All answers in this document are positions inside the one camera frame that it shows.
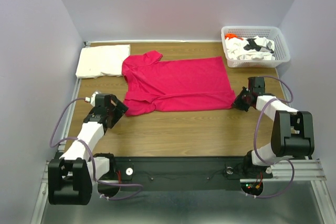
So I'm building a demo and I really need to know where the pink t-shirt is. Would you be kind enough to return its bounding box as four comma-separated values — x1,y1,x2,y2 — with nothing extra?
122,51,236,116

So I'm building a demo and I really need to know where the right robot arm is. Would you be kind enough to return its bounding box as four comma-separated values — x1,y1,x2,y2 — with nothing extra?
232,76,314,177

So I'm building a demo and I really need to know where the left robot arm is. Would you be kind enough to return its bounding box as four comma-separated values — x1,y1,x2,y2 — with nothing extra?
48,92,128,205

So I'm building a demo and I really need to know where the folded white t-shirt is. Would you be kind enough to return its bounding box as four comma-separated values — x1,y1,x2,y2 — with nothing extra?
76,45,131,79

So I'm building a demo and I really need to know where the white plastic basket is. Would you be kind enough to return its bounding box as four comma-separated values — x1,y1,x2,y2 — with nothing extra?
221,26,290,68

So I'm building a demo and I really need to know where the white crumpled shirt in basket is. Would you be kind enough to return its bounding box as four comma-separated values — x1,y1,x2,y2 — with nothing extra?
225,34,275,60

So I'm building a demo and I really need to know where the black white garment in basket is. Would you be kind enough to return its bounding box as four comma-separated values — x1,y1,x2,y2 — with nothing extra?
244,38,261,51

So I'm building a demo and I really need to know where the orange garment in basket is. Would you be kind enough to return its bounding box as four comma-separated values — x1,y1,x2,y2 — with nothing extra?
225,33,238,39

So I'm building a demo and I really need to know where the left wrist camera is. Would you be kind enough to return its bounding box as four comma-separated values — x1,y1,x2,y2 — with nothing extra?
85,91,101,106

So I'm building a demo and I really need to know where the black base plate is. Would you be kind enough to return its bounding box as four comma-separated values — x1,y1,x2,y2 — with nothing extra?
99,156,272,191

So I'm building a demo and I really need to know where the aluminium frame rail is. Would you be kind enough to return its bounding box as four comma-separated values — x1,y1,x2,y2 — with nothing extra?
45,159,325,182

